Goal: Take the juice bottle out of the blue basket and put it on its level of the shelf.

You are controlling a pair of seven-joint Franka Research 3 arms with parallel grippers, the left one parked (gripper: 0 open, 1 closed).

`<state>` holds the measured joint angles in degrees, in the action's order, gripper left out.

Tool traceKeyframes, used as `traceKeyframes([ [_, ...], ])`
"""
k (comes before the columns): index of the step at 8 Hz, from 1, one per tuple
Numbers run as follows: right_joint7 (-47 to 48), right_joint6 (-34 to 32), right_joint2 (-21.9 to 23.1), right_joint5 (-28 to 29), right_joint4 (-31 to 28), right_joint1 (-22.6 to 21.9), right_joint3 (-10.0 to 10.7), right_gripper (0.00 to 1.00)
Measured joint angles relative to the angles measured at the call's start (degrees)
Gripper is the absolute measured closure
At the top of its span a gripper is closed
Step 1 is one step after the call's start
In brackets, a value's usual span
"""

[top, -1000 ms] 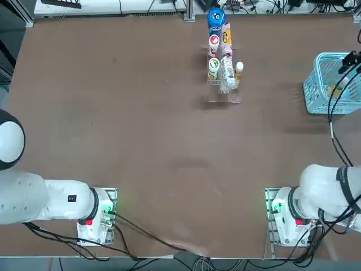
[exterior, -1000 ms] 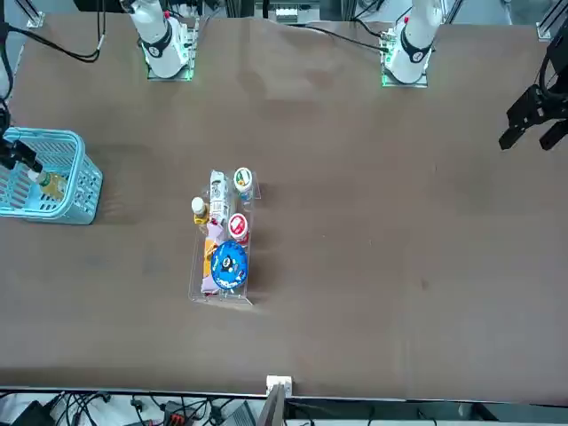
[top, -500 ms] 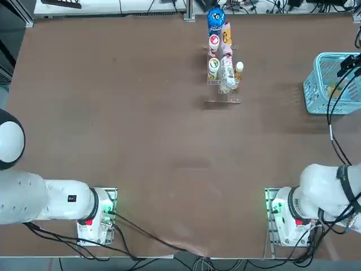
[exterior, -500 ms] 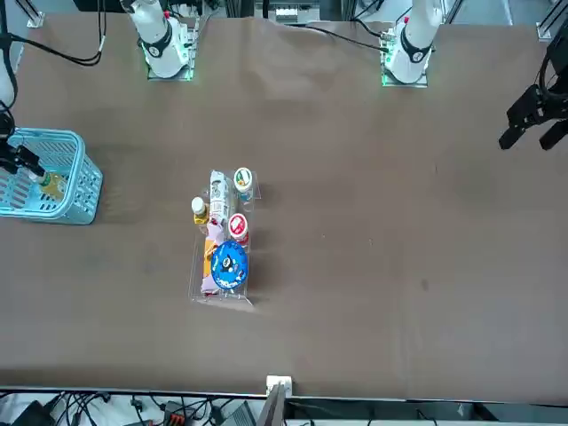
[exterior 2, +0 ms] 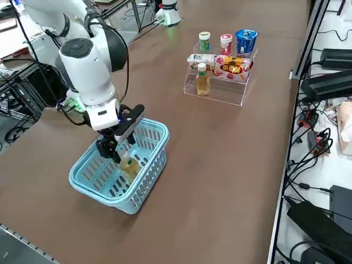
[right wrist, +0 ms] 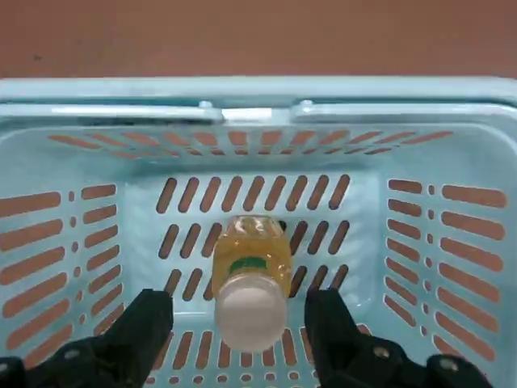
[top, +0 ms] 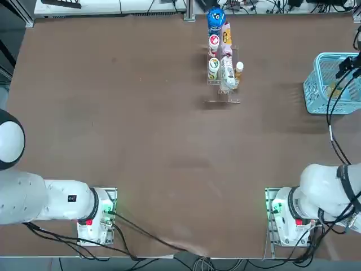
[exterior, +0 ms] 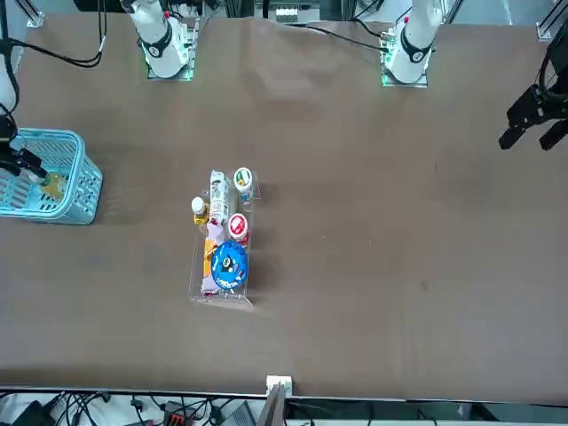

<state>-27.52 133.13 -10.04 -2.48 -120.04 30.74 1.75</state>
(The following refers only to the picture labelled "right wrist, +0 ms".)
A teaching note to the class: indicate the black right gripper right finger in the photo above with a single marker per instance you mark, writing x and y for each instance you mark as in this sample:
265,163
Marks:
335,335

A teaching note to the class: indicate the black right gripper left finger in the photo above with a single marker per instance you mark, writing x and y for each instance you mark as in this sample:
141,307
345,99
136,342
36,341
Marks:
133,335

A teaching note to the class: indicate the yellow juice bottle white cap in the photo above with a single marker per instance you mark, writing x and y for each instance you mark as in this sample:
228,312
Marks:
250,250

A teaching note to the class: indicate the light blue plastic basket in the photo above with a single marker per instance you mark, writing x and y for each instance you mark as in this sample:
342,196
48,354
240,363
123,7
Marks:
363,194

